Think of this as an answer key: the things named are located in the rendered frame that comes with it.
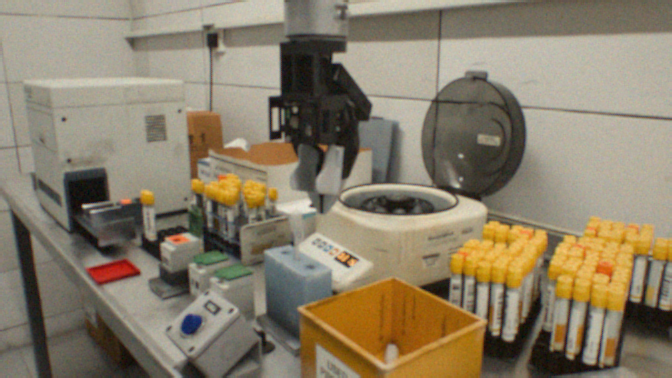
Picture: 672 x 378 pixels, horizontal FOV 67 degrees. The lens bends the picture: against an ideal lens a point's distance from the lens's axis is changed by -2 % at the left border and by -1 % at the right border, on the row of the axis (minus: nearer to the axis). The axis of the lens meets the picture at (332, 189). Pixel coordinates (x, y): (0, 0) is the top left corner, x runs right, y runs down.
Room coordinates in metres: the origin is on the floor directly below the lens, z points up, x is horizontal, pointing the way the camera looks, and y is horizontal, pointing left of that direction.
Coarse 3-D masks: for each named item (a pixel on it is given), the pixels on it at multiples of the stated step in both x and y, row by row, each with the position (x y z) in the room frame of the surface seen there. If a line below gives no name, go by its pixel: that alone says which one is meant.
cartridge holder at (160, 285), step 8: (160, 264) 0.74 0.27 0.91; (160, 272) 0.73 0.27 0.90; (168, 272) 0.71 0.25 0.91; (176, 272) 0.71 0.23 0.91; (184, 272) 0.72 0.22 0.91; (152, 280) 0.73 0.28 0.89; (160, 280) 0.73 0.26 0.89; (168, 280) 0.71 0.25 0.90; (176, 280) 0.71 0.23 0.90; (184, 280) 0.72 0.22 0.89; (152, 288) 0.72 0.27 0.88; (160, 288) 0.70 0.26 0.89; (168, 288) 0.70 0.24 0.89; (176, 288) 0.70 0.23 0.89; (184, 288) 0.71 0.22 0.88; (160, 296) 0.69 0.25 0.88; (168, 296) 0.70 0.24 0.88
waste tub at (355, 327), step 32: (384, 288) 0.54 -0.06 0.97; (416, 288) 0.52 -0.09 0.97; (320, 320) 0.45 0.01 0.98; (352, 320) 0.51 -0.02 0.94; (384, 320) 0.54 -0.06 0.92; (416, 320) 0.51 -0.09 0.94; (448, 320) 0.48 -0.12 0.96; (480, 320) 0.45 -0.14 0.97; (320, 352) 0.44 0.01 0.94; (352, 352) 0.40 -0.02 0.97; (384, 352) 0.54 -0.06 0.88; (416, 352) 0.39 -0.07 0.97; (448, 352) 0.41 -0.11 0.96; (480, 352) 0.44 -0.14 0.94
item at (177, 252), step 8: (168, 240) 0.73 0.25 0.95; (176, 240) 0.74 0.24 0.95; (184, 240) 0.73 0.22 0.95; (192, 240) 0.73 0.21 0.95; (168, 248) 0.72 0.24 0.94; (176, 248) 0.71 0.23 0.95; (184, 248) 0.72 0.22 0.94; (192, 248) 0.73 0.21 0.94; (168, 256) 0.72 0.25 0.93; (176, 256) 0.71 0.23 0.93; (184, 256) 0.72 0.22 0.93; (192, 256) 0.73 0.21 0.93; (168, 264) 0.72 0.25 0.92; (176, 264) 0.71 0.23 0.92; (184, 264) 0.72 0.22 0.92
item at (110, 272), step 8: (104, 264) 0.80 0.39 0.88; (112, 264) 0.81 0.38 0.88; (120, 264) 0.82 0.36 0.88; (128, 264) 0.81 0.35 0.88; (88, 272) 0.78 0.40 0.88; (96, 272) 0.78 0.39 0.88; (104, 272) 0.78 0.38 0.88; (112, 272) 0.78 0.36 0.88; (120, 272) 0.78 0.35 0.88; (128, 272) 0.78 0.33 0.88; (136, 272) 0.77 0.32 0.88; (96, 280) 0.74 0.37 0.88; (104, 280) 0.74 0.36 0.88; (112, 280) 0.75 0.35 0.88
